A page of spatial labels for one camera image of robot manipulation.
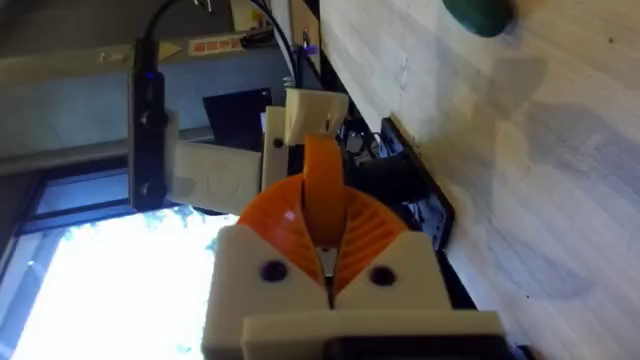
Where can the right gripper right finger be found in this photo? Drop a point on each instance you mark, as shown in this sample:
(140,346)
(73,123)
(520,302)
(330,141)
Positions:
(400,280)

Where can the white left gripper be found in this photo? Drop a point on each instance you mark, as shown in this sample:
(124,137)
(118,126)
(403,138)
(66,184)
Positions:
(215,175)

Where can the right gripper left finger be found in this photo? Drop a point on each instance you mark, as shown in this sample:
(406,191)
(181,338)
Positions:
(250,280)

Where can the green vegetable toy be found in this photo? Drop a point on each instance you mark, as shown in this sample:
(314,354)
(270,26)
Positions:
(477,15)

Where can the black monitor screen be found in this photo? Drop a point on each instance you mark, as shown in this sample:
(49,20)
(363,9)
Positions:
(235,117)

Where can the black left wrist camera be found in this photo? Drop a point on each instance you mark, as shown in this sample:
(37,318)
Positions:
(147,140)

